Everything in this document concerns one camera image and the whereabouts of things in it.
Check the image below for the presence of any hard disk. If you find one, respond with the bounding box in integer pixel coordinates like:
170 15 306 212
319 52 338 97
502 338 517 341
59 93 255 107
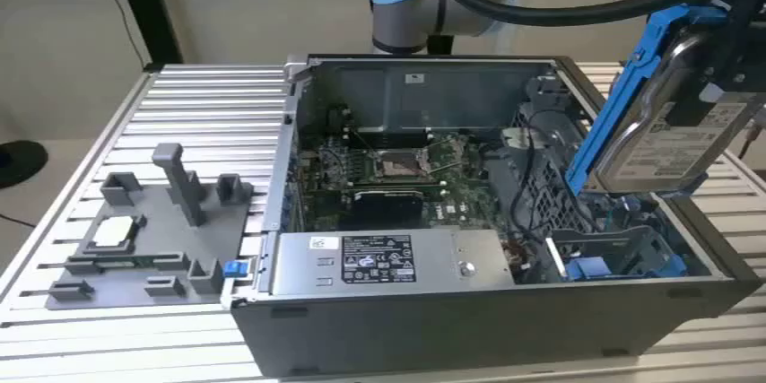
565 4 766 198

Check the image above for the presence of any blue disk carrier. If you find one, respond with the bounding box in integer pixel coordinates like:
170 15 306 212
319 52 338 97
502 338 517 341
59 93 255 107
565 256 685 280

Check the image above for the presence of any perforated metal drive cage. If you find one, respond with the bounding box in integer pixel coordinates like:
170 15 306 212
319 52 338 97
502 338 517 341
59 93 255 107
483 104 606 240

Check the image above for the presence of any green motherboard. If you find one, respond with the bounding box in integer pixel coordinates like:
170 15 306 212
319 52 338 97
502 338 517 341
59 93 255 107
297 129 522 231

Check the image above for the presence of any CPU socket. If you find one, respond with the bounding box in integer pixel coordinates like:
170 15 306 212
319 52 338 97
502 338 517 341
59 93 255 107
374 147 433 178

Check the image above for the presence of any locking lever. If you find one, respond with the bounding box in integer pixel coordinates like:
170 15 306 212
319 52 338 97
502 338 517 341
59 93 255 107
349 126 385 155

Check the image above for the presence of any black graphics card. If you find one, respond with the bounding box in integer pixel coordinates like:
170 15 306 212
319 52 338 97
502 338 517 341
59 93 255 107
342 188 425 231

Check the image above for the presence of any dark grey PC case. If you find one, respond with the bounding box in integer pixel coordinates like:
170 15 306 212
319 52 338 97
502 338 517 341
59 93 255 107
221 53 765 379

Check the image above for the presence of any silver power supply unit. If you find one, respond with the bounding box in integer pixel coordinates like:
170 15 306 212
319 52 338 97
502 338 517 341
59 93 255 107
269 229 517 297

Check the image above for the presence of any grey part rack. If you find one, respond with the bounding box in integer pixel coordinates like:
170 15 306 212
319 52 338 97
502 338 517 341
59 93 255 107
44 143 259 312

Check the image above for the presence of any green RAM stick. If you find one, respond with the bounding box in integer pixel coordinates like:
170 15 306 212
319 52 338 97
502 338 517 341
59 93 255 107
70 255 181 267

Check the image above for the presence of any silver CPU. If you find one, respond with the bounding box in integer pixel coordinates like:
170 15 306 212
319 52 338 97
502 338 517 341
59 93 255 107
95 217 137 248

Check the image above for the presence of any black round stand base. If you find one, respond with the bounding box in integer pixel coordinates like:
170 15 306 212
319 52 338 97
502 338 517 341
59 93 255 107
0 140 50 189

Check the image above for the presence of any thin black case cable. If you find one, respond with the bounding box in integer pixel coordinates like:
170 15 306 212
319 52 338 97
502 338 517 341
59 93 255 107
508 109 600 245

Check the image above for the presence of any multicolour power wire bundle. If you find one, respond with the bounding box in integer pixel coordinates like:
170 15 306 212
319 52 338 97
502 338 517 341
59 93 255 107
502 242 533 273

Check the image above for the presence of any black upright post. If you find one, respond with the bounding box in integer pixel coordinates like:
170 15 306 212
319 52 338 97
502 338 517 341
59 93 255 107
111 0 185 65

